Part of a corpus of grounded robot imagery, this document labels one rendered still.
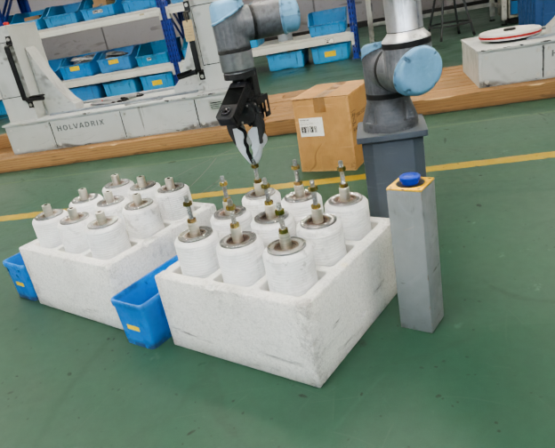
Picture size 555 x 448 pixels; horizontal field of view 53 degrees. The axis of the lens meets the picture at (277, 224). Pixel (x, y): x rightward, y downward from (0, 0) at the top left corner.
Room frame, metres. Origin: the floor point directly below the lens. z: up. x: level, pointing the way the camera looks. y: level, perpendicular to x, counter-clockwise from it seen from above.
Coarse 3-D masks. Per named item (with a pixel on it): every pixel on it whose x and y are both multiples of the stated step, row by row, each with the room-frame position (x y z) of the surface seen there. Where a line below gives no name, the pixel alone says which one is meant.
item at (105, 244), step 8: (120, 224) 1.27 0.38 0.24; (88, 232) 1.25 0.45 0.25; (96, 232) 1.24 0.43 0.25; (104, 232) 1.24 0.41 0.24; (112, 232) 1.24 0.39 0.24; (120, 232) 1.26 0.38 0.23; (88, 240) 1.25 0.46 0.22; (96, 240) 1.24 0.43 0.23; (104, 240) 1.24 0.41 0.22; (112, 240) 1.24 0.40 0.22; (120, 240) 1.25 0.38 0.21; (128, 240) 1.29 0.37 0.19; (96, 248) 1.24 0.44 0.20; (104, 248) 1.24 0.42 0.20; (112, 248) 1.24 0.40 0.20; (120, 248) 1.25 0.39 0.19; (128, 248) 1.27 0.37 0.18; (96, 256) 1.24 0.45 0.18; (104, 256) 1.24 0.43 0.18; (112, 256) 1.24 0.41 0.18
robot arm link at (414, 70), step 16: (384, 0) 1.35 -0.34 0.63; (400, 0) 1.32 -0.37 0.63; (416, 0) 1.32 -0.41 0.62; (400, 16) 1.32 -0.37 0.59; (416, 16) 1.32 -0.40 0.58; (400, 32) 1.32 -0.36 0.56; (416, 32) 1.32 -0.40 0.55; (384, 48) 1.35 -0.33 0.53; (400, 48) 1.31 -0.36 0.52; (416, 48) 1.29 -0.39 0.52; (432, 48) 1.30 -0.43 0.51; (384, 64) 1.36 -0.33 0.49; (400, 64) 1.29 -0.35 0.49; (416, 64) 1.29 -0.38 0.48; (432, 64) 1.30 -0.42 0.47; (384, 80) 1.37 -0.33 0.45; (400, 80) 1.29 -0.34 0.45; (416, 80) 1.29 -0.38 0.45; (432, 80) 1.30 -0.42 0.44
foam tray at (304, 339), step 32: (384, 224) 1.12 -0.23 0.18; (352, 256) 0.99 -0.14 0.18; (384, 256) 1.08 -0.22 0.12; (160, 288) 1.07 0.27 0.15; (192, 288) 1.01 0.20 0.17; (224, 288) 0.96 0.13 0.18; (256, 288) 0.93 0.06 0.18; (320, 288) 0.89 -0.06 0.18; (352, 288) 0.96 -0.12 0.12; (384, 288) 1.07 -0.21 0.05; (192, 320) 1.02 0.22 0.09; (224, 320) 0.96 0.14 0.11; (256, 320) 0.91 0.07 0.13; (288, 320) 0.86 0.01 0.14; (320, 320) 0.86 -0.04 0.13; (352, 320) 0.95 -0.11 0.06; (224, 352) 0.98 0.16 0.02; (256, 352) 0.92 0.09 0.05; (288, 352) 0.87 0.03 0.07; (320, 352) 0.85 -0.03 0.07; (320, 384) 0.84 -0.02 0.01
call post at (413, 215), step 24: (408, 192) 0.95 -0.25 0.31; (432, 192) 0.98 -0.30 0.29; (408, 216) 0.95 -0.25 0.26; (432, 216) 0.97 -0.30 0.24; (408, 240) 0.96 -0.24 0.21; (432, 240) 0.96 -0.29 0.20; (408, 264) 0.96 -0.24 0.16; (432, 264) 0.96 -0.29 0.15; (408, 288) 0.96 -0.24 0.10; (432, 288) 0.95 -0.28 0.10; (408, 312) 0.97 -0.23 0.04; (432, 312) 0.94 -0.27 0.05
